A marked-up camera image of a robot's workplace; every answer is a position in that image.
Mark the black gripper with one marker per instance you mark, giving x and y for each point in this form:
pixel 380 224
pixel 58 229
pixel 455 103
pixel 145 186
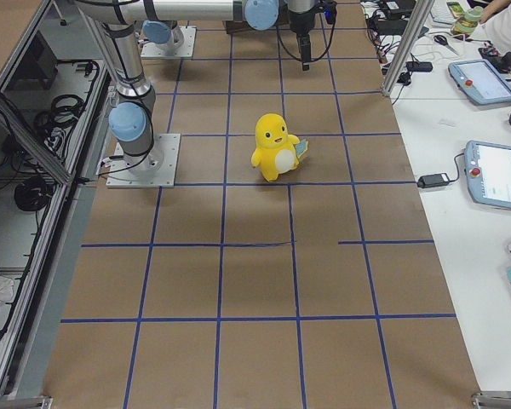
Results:
pixel 300 25

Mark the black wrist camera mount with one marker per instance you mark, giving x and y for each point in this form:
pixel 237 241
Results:
pixel 328 9

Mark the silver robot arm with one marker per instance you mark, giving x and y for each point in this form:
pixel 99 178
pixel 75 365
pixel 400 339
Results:
pixel 115 31
pixel 164 33

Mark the aluminium frame post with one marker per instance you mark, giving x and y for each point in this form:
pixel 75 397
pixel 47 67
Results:
pixel 412 32

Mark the blue teach pendant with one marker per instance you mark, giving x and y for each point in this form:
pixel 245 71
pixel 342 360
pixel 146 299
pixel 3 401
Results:
pixel 480 81
pixel 488 173

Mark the black power adapter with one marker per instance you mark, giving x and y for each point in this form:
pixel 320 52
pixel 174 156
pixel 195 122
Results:
pixel 433 180

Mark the green drink bottle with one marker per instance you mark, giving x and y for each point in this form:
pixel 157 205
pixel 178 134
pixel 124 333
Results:
pixel 466 23

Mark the lower blue teach pendant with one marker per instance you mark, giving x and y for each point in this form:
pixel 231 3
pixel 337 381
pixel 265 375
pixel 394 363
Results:
pixel 488 173

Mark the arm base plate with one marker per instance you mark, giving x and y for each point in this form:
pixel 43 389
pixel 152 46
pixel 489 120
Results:
pixel 150 51
pixel 156 170

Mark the black scissors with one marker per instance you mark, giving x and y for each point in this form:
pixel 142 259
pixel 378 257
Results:
pixel 443 41

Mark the yellow plush toy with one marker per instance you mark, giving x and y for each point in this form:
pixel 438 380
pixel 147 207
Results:
pixel 276 150

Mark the upper blue teach pendant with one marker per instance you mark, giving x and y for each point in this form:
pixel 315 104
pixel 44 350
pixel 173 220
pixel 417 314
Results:
pixel 480 81

